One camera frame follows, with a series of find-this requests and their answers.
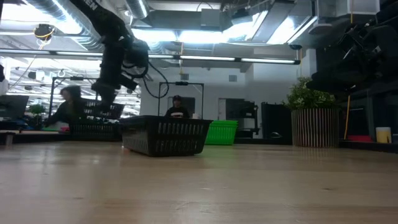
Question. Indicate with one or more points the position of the black ceiling dome camera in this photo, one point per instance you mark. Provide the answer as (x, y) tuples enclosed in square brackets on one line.
[(44, 31)]

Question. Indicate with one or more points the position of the black table frame rail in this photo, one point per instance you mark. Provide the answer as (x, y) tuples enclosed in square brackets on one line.
[(37, 137)]

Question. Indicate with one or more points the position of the long ceiling light bar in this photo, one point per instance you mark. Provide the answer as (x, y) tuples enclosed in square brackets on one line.
[(217, 58)]

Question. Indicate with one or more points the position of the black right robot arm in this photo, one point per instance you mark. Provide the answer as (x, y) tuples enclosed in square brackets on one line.
[(370, 37)]

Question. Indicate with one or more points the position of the grey wall vent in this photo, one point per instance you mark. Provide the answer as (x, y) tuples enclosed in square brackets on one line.
[(184, 76), (233, 78)]

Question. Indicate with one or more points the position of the dark computer monitor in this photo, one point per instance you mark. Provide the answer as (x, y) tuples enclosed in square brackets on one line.
[(12, 107)]

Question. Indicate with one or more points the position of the red storage bin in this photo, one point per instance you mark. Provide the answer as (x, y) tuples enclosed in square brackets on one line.
[(359, 138)]

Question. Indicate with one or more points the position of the person with dark curly hair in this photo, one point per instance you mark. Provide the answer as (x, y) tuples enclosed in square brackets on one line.
[(66, 109)]

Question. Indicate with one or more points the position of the green plastic basket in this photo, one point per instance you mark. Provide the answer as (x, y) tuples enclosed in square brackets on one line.
[(225, 121), (222, 135)]

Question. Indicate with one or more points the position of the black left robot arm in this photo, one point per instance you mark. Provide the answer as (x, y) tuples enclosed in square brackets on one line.
[(110, 37)]

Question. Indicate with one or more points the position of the small green background plant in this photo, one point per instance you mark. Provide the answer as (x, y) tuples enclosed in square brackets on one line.
[(37, 110)]

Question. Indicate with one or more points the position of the person with cap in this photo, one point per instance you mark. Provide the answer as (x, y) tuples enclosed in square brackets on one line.
[(177, 110)]

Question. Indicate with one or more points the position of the silver ventilation duct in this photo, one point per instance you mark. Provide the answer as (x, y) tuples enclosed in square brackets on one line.
[(62, 18)]

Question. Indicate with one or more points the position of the black plastic basket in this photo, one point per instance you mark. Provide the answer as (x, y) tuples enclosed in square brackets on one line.
[(93, 130), (93, 112), (164, 137)]

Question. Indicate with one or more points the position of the small blue container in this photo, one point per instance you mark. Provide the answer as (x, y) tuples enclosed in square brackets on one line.
[(395, 138)]

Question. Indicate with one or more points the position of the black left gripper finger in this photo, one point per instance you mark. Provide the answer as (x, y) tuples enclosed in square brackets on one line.
[(107, 104)]

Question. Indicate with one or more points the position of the black cabinet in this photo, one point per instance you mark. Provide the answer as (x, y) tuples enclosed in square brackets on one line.
[(275, 121)]

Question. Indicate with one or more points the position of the black gantry frame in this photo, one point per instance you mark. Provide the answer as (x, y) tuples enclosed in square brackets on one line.
[(182, 83)]

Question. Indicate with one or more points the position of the yellow cylindrical container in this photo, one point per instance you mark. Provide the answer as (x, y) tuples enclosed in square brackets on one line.
[(383, 135)]

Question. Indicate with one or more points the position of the white-flowered plant in striped pot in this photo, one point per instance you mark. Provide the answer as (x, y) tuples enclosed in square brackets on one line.
[(314, 121)]

